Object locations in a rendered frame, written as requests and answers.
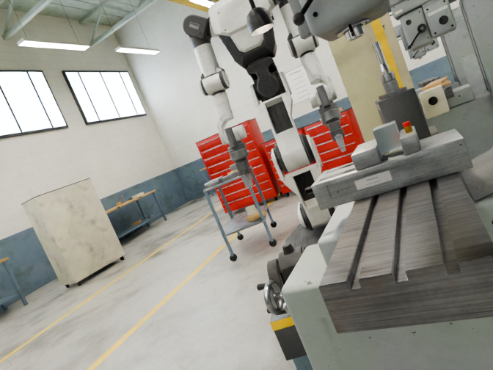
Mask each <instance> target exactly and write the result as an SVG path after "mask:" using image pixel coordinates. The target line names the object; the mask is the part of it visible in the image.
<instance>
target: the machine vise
mask: <svg viewBox="0 0 493 370"><path fill-rule="evenodd" d="M412 130H413V131H412V132H410V133H408V134H406V132H405V130H404V129H403V130H401V132H400V143H401V146H402V148H398V149H395V150H392V151H389V152H386V153H384V155H383V158H382V161H381V164H377V165H374V166H371V167H367V168H365V169H362V170H358V171H357V170H356V168H355V166H354V163H353V162H352V163H349V164H345V165H343V166H340V167H336V168H334V169H331V170H327V171H325V172H322V174H321V175H320V176H319V177H318V179H317V180H316V181H315V182H314V183H313V185H312V186H311V187H312V190H313V193H314V195H315V198H316V200H317V203H318V206H319V208H320V210H324V209H328V208H332V207H335V206H339V205H343V204H346V203H350V202H353V201H356V200H361V199H363V198H367V197H371V196H374V195H379V194H381V193H385V192H389V191H393V190H395V189H400V188H403V187H405V186H410V185H413V184H418V183H421V182H424V181H428V180H431V179H434V178H439V177H442V176H445V175H450V174H452V173H457V172H460V171H463V170H468V169H470V168H473V164H472V160H471V158H470V154H469V151H468V149H467V145H466V142H465V140H464V138H463V136H462V135H460V133H459V132H457V130H455V129H451V130H449V131H445V132H442V133H440V134H436V135H434V136H431V137H427V138H425V139H421V140H419V138H418V135H417V132H416V130H415V127H414V126H412Z"/></svg>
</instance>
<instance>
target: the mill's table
mask: <svg viewBox="0 0 493 370"><path fill-rule="evenodd" d="M319 290H320V292H321V295H322V297H323V299H324V302H325V305H326V308H327V310H328V312H329V315H330V317H331V319H332V322H333V325H334V326H335V329H336V332H337V333H338V334H339V333H352V332H359V331H366V330H379V329H386V328H393V327H405V326H412V325H419V324H433V323H440V322H452V321H459V320H466V319H479V318H486V317H493V242H492V240H491V238H490V236H489V234H488V232H487V230H486V228H485V225H484V223H483V221H482V219H481V217H480V215H479V213H478V211H477V209H476V207H475V205H474V203H473V201H472V199H471V197H470V195H469V193H468V191H467V189H466V187H465V185H464V183H463V181H462V179H461V177H460V175H459V173H458V172H457V173H452V174H450V175H445V176H442V177H439V178H434V179H431V180H428V181H424V182H421V183H418V184H413V185H410V186H405V187H403V188H400V189H395V190H393V191H389V192H385V193H381V194H379V195H374V196H371V197H367V198H363V199H361V200H356V201H355V202H354V205H353V207H352V209H351V212H350V214H349V216H348V219H347V220H346V223H345V226H344V228H343V231H342V233H341V235H340V238H339V239H338V242H337V244H336V247H335V249H334V252H333V254H332V257H331V258H330V260H329V263H328V266H327V268H326V271H325V273H324V276H323V277H322V279H321V282H320V284H319Z"/></svg>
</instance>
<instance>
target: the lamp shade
mask: <svg viewBox="0 0 493 370"><path fill-rule="evenodd" d="M246 21H247V27H248V29H249V33H250V34H251V36H257V35H261V34H263V33H264V32H267V31H268V30H270V29H271V28H272V27H273V26H274V22H273V20H272V17H271V15H270V14H269V12H268V11H267V10H266V8H264V7H255V8H253V9H251V10H250V11H249V14H248V15H247V17H246Z"/></svg>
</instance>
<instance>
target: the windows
mask: <svg viewBox="0 0 493 370"><path fill-rule="evenodd" d="M62 74H63V76H64V78H65V81H66V82H67V85H68V87H69V89H70V91H71V94H72V96H73V98H74V100H75V102H76V105H77V107H78V109H79V111H80V113H81V116H82V117H83V119H84V122H85V124H86V125H91V124H96V123H104V122H109V121H114V120H122V119H128V118H132V117H141V116H146V115H147V114H146V111H145V109H144V107H143V105H142V102H141V100H140V98H139V96H138V93H137V91H136V88H135V86H134V84H133V82H132V80H131V77H130V75H129V73H128V71H114V70H63V71H62ZM64 128H69V127H68V125H67V122H66V120H65V118H64V116H63V114H62V111H61V109H60V108H59V105H58V103H57V101H56V99H55V97H54V94H53V92H52V90H51V88H50V86H49V84H48V81H47V79H46V77H45V75H44V73H43V71H42V70H0V139H4V138H8V137H16V136H22V135H27V134H35V133H40V132H45V131H53V130H59V129H64Z"/></svg>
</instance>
